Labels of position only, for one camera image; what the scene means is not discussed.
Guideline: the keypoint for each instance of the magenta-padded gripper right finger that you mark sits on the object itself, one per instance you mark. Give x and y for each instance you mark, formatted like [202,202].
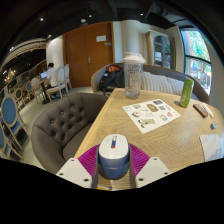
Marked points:
[150,171]

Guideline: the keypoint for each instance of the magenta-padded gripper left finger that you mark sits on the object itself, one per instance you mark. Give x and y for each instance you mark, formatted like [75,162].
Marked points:
[76,171]

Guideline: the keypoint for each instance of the blue and white computer mouse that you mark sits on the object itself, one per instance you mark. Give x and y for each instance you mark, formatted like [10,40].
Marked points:
[114,156]

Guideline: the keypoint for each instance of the pale sky print mouse pad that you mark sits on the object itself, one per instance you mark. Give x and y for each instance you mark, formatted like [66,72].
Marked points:
[211,146]

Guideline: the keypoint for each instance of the grey tufted armchair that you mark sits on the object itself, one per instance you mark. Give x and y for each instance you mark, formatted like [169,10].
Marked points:
[56,130]

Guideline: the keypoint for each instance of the white sticker sheet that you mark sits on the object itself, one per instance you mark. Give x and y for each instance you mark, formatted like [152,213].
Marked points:
[151,115]

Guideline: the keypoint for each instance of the small teal packet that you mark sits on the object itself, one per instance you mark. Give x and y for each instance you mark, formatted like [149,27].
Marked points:
[213,126]

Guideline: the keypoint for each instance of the black and red flat box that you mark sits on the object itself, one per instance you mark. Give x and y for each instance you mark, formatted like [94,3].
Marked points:
[200,110]

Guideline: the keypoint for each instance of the group of blue chairs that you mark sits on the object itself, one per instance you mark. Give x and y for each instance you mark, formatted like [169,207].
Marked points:
[9,116]

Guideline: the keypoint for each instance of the green drink can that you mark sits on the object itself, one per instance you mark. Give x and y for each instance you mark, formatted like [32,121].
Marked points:
[186,92]

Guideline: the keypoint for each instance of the striped cushion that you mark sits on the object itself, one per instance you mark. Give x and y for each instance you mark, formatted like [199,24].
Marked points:
[156,83]
[176,87]

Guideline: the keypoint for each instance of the clear shaker bottle white lid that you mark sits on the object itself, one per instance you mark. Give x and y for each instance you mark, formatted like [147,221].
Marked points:
[134,78]

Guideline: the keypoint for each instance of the grey curved sofa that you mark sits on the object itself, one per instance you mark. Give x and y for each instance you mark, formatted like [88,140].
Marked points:
[200,88]

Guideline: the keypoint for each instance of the black and red backpack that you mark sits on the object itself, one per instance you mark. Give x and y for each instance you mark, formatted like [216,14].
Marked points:
[111,80]

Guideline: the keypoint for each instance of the person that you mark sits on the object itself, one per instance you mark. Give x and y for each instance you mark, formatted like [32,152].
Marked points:
[51,75]

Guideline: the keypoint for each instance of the open laptop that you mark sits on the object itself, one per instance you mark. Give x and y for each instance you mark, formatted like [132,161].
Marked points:
[43,75]

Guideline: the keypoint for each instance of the brown wooden door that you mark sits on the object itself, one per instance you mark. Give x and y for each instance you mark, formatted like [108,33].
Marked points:
[85,55]

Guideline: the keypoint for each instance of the glass door wooden cabinet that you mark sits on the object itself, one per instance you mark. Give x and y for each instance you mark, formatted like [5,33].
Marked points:
[161,50]

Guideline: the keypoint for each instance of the black framed window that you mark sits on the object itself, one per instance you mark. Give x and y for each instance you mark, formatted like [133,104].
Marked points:
[198,56]

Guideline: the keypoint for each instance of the white door sign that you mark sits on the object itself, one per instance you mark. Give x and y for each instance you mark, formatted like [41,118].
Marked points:
[101,38]

